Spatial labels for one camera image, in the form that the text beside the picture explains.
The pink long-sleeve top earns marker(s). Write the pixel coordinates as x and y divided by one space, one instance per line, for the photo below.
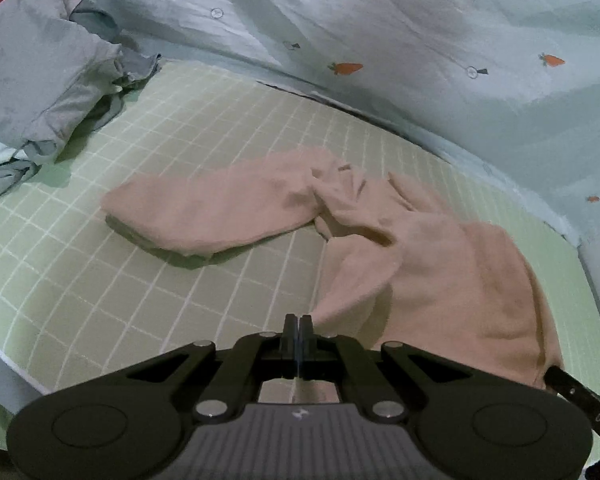
430 280

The blue-grey garment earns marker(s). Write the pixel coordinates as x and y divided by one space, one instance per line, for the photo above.
130 62

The dark grey cloth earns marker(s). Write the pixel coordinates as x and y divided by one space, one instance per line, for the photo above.
2 180

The light grey garment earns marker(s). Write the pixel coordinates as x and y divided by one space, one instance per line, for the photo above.
35 70

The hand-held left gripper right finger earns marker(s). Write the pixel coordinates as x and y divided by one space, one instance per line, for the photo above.
305 342

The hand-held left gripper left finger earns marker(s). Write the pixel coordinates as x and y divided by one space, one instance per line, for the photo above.
291 342

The light blue carrot-print quilt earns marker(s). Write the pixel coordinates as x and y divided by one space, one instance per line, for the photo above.
405 25

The green grid bed mat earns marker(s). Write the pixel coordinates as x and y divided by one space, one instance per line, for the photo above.
180 125

